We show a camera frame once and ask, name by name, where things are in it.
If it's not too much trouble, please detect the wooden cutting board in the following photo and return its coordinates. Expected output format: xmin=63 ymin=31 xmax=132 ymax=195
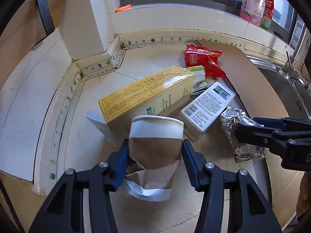
xmin=1 ymin=0 xmax=70 ymax=85

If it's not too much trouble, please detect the red snack wrapper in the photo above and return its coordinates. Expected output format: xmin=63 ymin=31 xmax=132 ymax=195
xmin=183 ymin=44 xmax=226 ymax=78

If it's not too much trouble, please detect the yellow carton box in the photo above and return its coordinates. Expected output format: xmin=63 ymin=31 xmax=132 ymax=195
xmin=99 ymin=66 xmax=196 ymax=138

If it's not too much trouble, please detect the pink refill pouch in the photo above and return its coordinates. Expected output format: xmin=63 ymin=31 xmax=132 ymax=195
xmin=240 ymin=0 xmax=266 ymax=26

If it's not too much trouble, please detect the chrome kitchen faucet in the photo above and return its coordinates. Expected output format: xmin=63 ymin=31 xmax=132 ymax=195
xmin=283 ymin=23 xmax=310 ymax=89

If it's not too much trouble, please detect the brown paper cup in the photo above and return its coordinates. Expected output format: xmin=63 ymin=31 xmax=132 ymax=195
xmin=124 ymin=115 xmax=184 ymax=202

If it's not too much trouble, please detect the person right hand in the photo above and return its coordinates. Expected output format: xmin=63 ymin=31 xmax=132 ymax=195
xmin=296 ymin=172 xmax=310 ymax=217

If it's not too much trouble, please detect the red spray bottle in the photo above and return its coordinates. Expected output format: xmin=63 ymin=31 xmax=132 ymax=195
xmin=260 ymin=0 xmax=274 ymax=30

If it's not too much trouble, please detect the white printed small box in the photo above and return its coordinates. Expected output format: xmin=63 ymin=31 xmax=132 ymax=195
xmin=180 ymin=82 xmax=236 ymax=142

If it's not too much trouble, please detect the steel sink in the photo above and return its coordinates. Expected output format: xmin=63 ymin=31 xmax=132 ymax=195
xmin=248 ymin=55 xmax=310 ymax=119

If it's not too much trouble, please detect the orange small object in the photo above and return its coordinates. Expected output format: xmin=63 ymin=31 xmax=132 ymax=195
xmin=115 ymin=4 xmax=132 ymax=12

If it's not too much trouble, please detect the aluminium foil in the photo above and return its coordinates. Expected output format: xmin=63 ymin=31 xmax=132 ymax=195
xmin=220 ymin=106 xmax=265 ymax=163

